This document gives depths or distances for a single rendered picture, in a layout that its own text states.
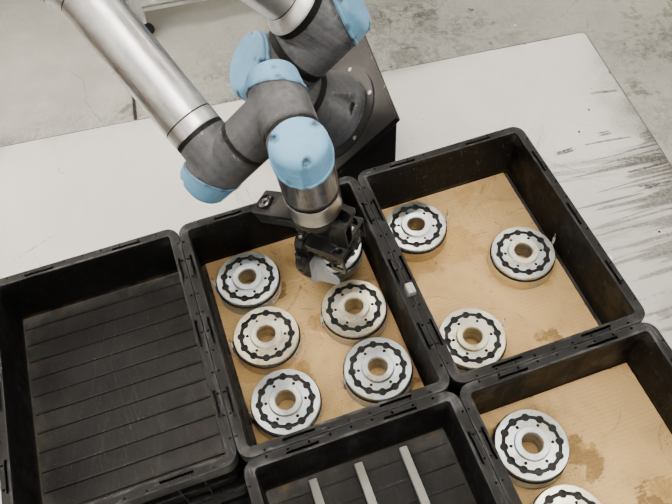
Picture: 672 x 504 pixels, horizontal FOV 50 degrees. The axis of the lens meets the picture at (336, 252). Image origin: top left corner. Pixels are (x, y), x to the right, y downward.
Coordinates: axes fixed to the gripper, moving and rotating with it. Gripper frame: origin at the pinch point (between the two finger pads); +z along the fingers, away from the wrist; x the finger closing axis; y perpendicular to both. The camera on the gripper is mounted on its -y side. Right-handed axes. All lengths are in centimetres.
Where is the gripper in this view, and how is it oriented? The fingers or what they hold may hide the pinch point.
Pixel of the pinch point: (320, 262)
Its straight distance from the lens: 115.5
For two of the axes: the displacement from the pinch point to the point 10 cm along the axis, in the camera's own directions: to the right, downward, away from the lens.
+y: 9.0, 3.4, -2.8
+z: 1.1, 4.4, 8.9
